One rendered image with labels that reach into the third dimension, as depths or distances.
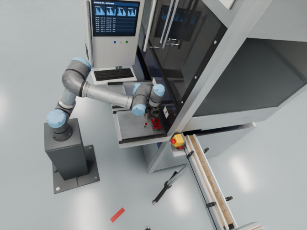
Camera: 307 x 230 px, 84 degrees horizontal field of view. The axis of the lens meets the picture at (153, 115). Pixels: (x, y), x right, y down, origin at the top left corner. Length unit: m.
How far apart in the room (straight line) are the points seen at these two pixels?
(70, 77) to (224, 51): 0.76
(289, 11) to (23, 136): 2.57
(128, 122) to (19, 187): 1.36
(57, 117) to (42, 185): 1.08
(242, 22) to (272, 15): 0.12
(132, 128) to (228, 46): 0.93
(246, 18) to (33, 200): 2.22
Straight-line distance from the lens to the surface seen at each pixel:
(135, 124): 1.44
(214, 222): 1.38
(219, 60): 0.88
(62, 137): 1.46
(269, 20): 0.89
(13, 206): 2.29
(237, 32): 0.82
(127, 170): 2.21
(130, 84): 1.73
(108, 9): 1.69
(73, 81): 1.00
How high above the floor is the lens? 2.09
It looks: 52 degrees down
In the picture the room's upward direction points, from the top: 21 degrees clockwise
